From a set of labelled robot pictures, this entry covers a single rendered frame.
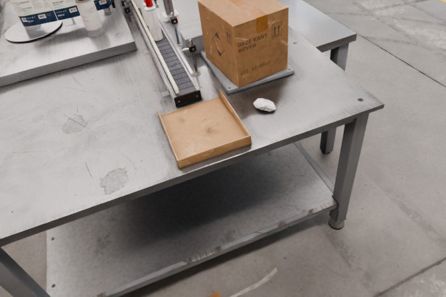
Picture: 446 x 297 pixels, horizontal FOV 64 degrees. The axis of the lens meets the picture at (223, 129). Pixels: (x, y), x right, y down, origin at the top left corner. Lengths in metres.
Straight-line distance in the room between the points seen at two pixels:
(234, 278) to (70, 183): 0.96
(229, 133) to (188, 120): 0.18
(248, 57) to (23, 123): 0.94
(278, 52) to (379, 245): 1.11
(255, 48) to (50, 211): 0.90
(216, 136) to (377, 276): 1.08
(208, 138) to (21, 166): 0.67
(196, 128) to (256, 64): 0.36
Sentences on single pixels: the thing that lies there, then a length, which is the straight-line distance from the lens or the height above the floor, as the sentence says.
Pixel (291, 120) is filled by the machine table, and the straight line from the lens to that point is 1.32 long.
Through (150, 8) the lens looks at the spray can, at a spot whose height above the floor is 1.04.
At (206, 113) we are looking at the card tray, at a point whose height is 0.83.
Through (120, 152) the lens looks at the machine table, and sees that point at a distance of 1.32.
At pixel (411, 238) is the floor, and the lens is 2.10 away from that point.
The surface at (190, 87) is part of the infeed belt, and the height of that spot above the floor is 0.88.
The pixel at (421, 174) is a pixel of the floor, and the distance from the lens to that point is 2.38.
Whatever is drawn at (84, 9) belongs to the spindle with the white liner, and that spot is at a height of 1.03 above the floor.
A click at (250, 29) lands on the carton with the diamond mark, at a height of 1.08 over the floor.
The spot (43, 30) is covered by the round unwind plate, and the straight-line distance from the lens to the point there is 2.24.
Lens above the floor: 1.70
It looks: 42 degrees down
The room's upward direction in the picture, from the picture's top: 8 degrees counter-clockwise
